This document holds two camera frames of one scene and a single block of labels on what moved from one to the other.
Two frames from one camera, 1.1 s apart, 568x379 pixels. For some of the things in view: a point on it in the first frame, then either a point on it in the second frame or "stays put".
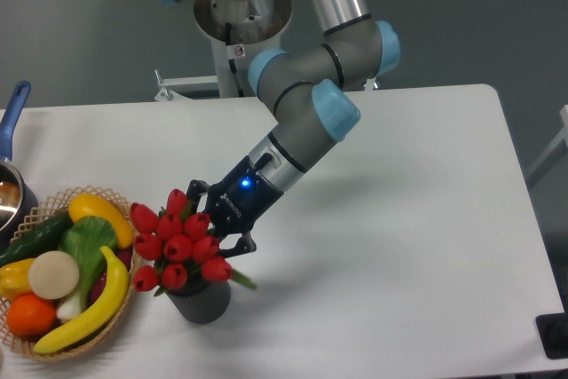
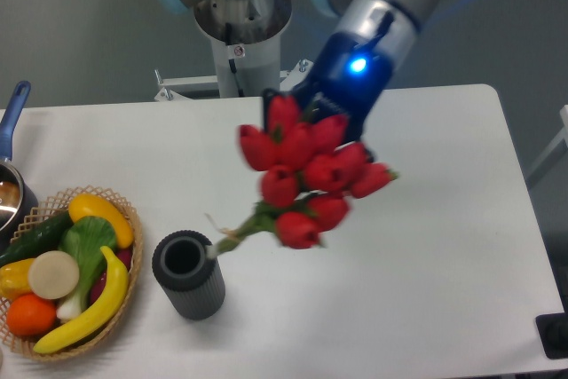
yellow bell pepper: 14,279 stays put
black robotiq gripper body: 240,199 -> 346,80
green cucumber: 43,237 stays put
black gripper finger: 245,245 -> 369,154
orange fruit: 29,315 stays put
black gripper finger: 194,188 -> 266,96
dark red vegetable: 126,256 stays put
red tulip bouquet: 176,244 -> 307,177
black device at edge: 553,332 stays put
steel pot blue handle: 19,205 stays put
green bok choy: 90,240 stays put
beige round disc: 53,274 stays put
